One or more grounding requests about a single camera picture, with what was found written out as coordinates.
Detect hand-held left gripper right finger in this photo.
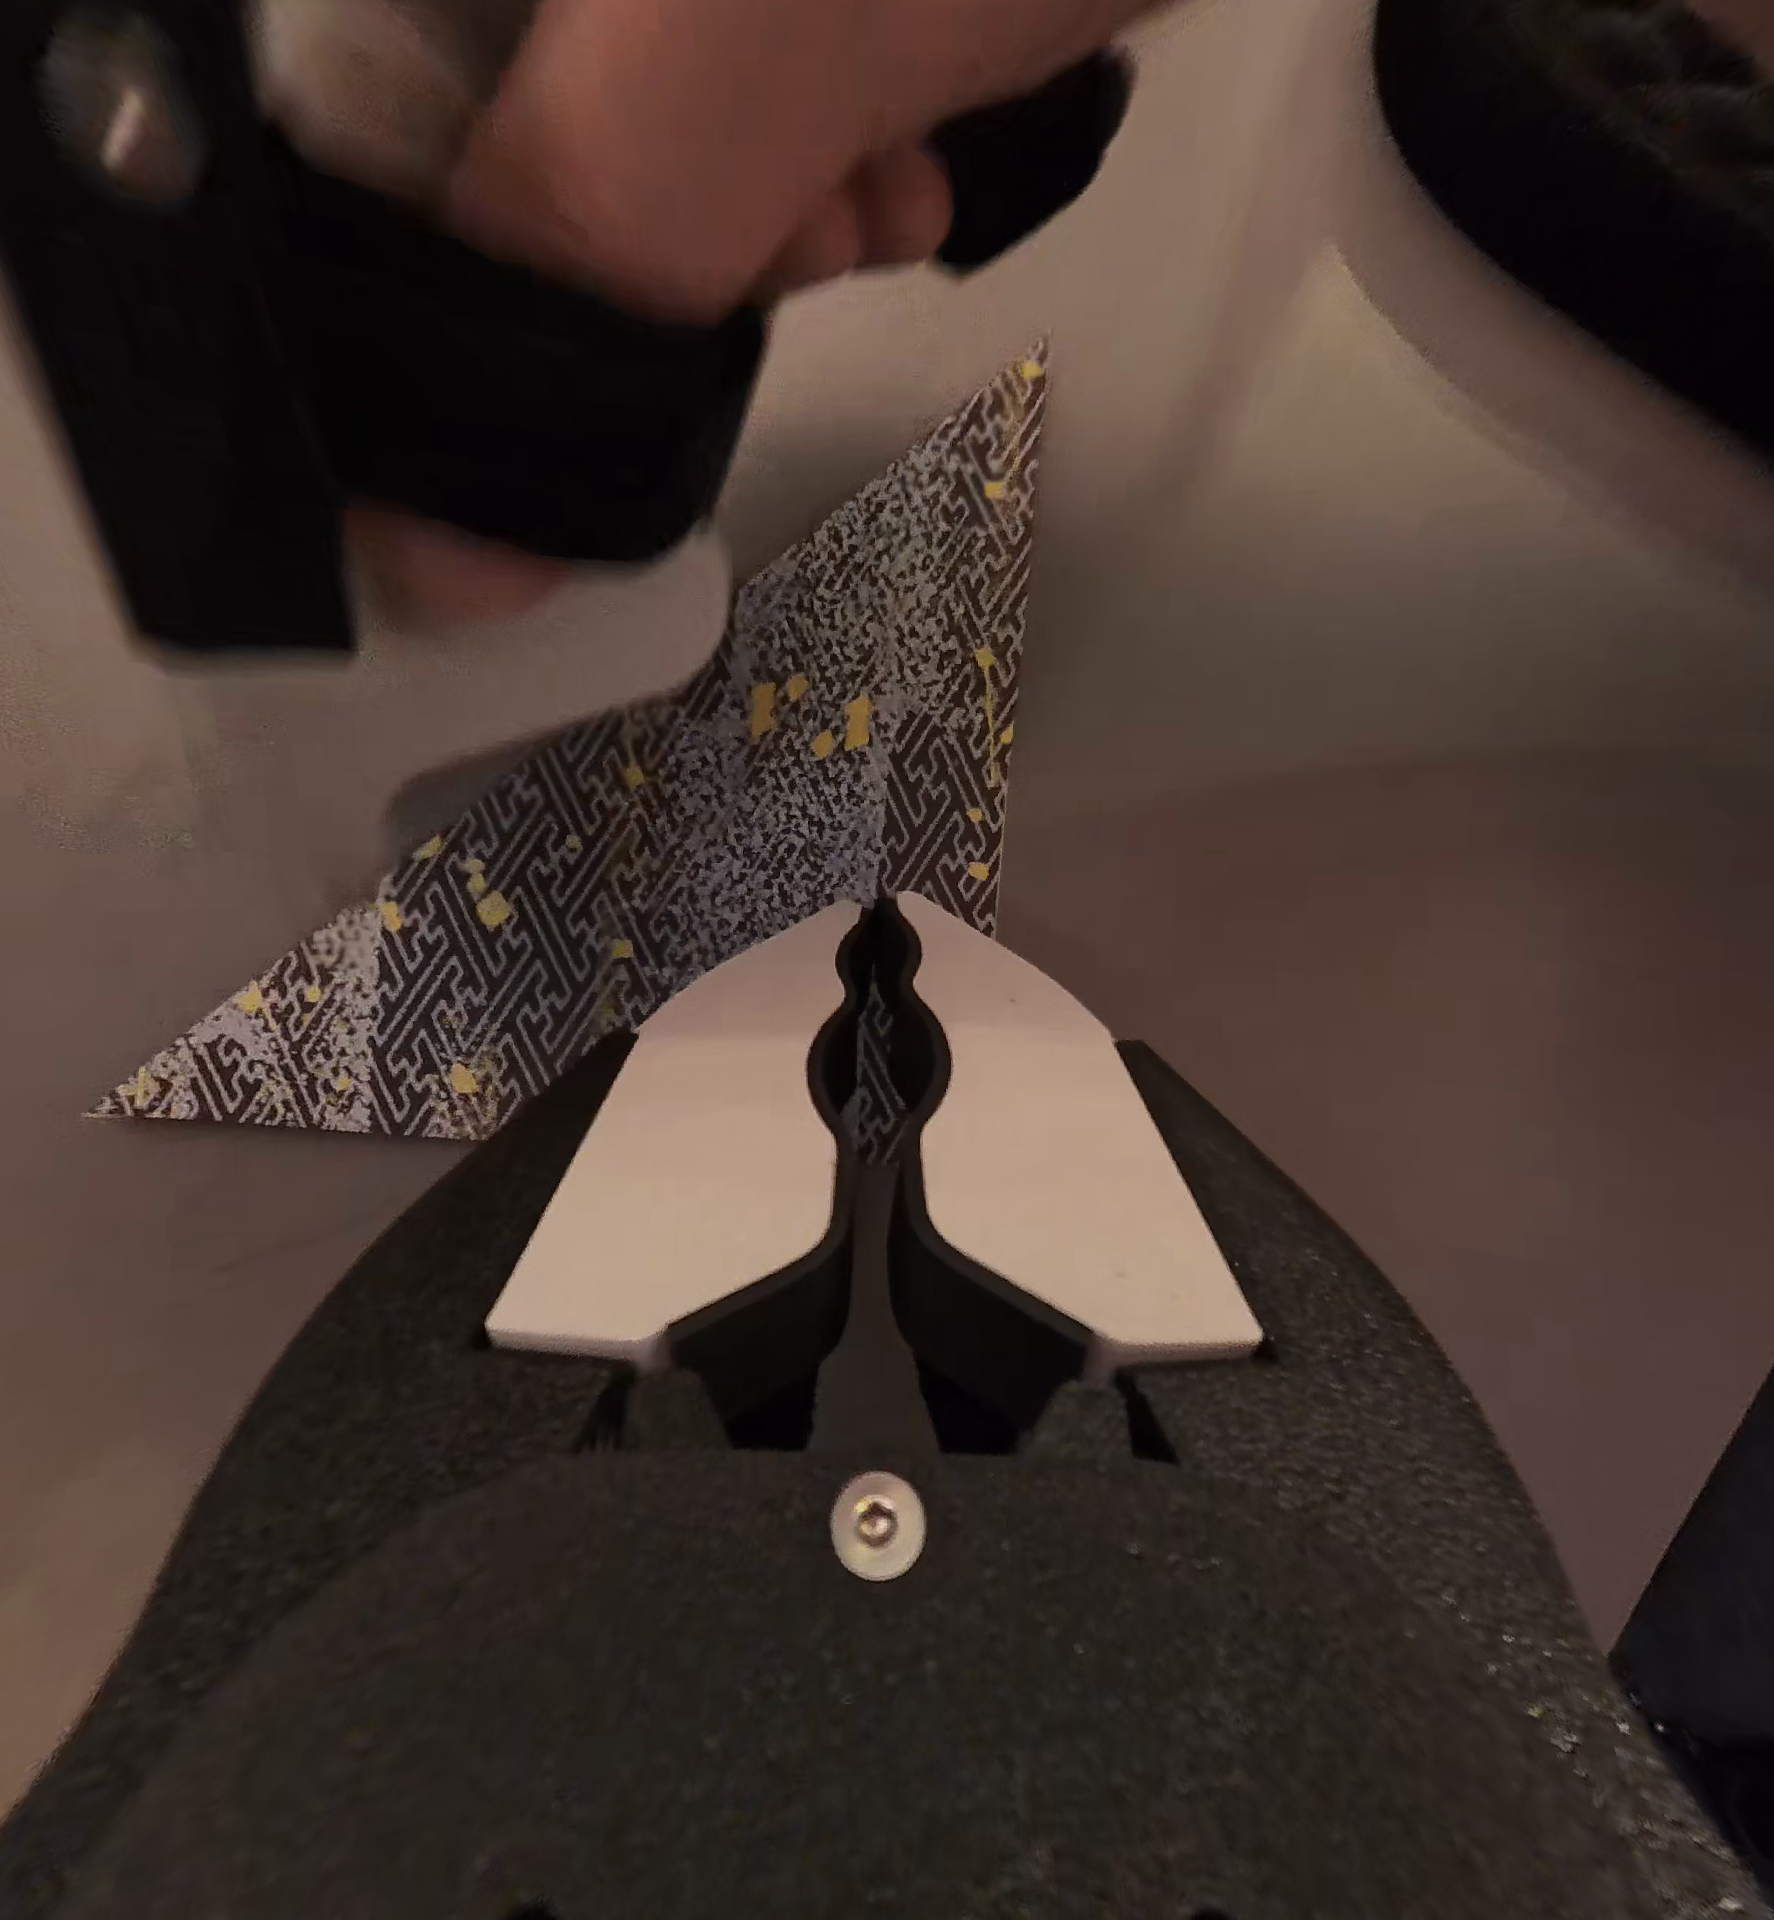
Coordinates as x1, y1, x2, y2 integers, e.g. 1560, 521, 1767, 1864
883, 891, 1267, 1369

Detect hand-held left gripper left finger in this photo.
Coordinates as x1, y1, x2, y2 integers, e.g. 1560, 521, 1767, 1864
480, 897, 883, 1369

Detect patterned black origami paper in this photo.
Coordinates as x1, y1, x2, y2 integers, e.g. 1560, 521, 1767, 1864
82, 337, 1053, 1169

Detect person's right hand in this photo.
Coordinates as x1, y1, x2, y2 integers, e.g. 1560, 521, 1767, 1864
442, 0, 1175, 324

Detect dark flat object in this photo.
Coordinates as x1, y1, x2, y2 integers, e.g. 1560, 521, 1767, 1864
1607, 1238, 1774, 1920

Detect person's dark clothing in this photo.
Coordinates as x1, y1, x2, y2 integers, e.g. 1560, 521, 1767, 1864
1371, 0, 1774, 543

